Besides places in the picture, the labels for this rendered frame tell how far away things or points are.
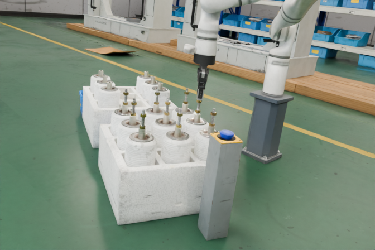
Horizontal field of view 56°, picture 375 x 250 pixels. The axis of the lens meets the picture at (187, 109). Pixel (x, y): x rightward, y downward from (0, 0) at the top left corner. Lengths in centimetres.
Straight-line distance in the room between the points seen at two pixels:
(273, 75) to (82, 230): 98
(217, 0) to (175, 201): 64
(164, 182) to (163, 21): 368
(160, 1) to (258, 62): 171
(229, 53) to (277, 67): 206
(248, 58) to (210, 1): 235
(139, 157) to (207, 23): 48
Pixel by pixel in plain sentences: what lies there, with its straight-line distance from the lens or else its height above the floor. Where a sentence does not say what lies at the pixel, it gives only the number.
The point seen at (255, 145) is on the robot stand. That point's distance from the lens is 165.
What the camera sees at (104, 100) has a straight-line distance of 157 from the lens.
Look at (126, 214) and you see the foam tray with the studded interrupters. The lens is 111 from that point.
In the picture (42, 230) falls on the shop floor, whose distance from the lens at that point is 113.
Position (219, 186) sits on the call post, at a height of 18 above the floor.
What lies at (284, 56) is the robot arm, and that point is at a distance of 156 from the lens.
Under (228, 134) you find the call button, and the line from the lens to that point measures 97.
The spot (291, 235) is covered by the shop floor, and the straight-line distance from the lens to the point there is 121.
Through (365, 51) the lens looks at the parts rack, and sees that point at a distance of 574.
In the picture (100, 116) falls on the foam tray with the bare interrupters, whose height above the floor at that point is 15.
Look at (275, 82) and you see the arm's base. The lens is 157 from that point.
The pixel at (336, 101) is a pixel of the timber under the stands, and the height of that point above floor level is 3.
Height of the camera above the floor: 67
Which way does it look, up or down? 18 degrees down
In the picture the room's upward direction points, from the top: 7 degrees clockwise
